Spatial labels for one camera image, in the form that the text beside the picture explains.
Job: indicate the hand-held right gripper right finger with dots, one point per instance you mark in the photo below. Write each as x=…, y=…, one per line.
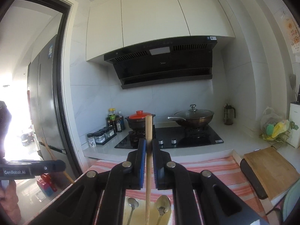
x=155, y=161

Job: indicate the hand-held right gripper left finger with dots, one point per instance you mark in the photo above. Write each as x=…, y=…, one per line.
x=141, y=159

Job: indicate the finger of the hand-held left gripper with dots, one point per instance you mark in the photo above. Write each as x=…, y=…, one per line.
x=50, y=166

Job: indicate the large metal spoon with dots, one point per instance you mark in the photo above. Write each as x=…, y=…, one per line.
x=163, y=202

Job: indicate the small metal spoon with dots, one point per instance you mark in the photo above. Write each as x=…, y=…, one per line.
x=133, y=202

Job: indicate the cream ribbed utensil holder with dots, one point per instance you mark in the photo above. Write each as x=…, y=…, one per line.
x=140, y=214

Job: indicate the person's left hand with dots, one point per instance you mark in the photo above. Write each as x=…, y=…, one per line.
x=11, y=199

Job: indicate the black clay pot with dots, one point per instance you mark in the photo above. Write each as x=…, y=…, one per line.
x=136, y=124

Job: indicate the dark sauce bottle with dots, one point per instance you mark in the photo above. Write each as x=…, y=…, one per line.
x=120, y=123

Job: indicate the spice jars and bottles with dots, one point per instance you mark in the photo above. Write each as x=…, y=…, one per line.
x=105, y=134

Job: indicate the black gas hob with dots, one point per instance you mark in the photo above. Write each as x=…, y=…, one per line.
x=194, y=138

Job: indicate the black-lidded spice jar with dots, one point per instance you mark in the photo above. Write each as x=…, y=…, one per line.
x=91, y=140

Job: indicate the yellow-capped sauce bottle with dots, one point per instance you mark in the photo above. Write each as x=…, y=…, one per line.
x=112, y=119

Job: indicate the dark wok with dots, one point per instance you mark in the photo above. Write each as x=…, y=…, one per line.
x=194, y=121

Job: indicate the glass wok lid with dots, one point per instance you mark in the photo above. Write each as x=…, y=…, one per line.
x=193, y=113

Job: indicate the pink striped tablecloth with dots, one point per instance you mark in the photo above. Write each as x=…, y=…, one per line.
x=222, y=168

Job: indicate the grey refrigerator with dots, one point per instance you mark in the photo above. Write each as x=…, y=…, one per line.
x=44, y=98

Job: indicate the dark glass pitcher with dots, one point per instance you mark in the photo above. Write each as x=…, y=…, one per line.
x=229, y=116

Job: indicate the black range hood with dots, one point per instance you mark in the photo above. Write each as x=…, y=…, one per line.
x=164, y=70

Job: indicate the wooden cutting board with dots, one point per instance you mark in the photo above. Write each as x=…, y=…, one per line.
x=271, y=171

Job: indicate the bag of green yellow items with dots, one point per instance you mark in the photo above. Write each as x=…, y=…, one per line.
x=276, y=127

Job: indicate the white knife block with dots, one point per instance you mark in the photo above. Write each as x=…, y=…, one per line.
x=294, y=124

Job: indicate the green cutting board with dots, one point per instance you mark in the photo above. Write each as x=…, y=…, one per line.
x=293, y=206

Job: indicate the grey spatula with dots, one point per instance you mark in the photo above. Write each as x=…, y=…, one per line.
x=293, y=80

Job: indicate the hanging printed bag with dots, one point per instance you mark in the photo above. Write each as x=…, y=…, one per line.
x=293, y=37

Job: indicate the white wall cabinet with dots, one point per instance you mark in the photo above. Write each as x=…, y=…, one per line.
x=152, y=16

